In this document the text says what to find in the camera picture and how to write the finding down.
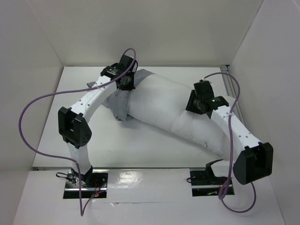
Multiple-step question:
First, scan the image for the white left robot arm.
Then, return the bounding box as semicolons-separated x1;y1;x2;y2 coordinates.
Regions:
58;55;138;187

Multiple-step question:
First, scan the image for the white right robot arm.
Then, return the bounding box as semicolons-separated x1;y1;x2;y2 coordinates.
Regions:
186;80;274;185

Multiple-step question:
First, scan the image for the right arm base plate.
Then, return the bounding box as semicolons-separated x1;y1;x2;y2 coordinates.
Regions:
186;159;228;197

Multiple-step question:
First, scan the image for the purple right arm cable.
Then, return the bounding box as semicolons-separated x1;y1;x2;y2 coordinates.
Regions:
203;72;256;213

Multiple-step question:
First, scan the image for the white pillow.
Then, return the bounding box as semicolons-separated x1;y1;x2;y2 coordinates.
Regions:
127;69;225;156

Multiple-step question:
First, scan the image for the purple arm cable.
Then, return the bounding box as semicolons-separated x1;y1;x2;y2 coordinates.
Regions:
203;72;256;213
18;48;137;217

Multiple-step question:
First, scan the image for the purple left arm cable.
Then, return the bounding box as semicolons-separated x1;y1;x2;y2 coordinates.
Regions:
18;48;137;217

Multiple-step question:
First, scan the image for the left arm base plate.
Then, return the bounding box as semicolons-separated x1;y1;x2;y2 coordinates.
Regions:
56;169;108;199

